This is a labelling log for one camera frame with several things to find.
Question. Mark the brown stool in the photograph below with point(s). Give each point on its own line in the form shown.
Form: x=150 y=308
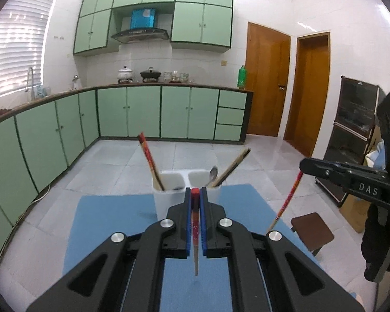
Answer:
x=312 y=234

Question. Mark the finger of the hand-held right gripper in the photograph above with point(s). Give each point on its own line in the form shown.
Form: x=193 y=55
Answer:
x=321 y=169

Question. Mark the red patterned chopstick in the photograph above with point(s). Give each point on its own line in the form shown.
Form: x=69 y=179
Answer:
x=144 y=147
x=148 y=145
x=196 y=260
x=287 y=200

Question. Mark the white utensil holder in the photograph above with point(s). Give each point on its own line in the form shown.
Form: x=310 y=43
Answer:
x=161 y=198

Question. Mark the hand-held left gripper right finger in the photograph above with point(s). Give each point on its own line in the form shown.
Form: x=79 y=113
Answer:
x=204 y=234

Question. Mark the black wok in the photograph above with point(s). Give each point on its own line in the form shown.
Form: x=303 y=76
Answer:
x=150 y=74

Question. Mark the green plastic bottle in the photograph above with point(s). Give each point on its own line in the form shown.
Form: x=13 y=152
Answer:
x=242 y=78

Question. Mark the glass containers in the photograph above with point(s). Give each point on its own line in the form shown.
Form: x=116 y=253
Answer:
x=186 y=77

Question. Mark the green wall cabinets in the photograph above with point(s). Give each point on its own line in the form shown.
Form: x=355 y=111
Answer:
x=188 y=19

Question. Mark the brown wooden door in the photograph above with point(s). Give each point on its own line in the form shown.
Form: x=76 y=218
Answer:
x=268 y=81
x=308 y=97

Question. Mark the green base kitchen cabinets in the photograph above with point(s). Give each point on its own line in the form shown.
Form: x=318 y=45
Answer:
x=143 y=110

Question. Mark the range hood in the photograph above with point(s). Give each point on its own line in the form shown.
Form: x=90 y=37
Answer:
x=139 y=34

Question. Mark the light blue cloth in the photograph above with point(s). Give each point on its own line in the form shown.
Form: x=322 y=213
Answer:
x=378 y=156

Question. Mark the person's right forearm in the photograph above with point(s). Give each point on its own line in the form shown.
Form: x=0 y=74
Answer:
x=383 y=234

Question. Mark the white cooking pot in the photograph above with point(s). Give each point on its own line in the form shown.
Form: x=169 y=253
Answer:
x=125 y=74

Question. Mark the black shelf cabinet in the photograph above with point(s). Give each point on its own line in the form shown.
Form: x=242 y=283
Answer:
x=347 y=126

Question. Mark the white window blinds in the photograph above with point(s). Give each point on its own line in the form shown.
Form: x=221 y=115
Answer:
x=16 y=45

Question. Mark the black chopstick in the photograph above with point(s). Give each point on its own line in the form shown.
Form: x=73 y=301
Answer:
x=235 y=169

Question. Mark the metal kitchen faucet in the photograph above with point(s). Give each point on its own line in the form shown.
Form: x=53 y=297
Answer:
x=29 y=78

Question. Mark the blue tablecloth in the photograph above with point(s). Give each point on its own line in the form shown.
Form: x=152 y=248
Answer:
x=117 y=211

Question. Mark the plain wooden chopstick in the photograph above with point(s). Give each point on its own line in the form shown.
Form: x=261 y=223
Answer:
x=231 y=164

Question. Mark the metal spoon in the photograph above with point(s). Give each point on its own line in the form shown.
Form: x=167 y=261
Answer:
x=213 y=173

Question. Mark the cardboard box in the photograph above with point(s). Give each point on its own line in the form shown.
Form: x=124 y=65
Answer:
x=354 y=214

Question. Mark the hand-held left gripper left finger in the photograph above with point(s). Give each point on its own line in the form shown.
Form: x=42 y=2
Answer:
x=189 y=227

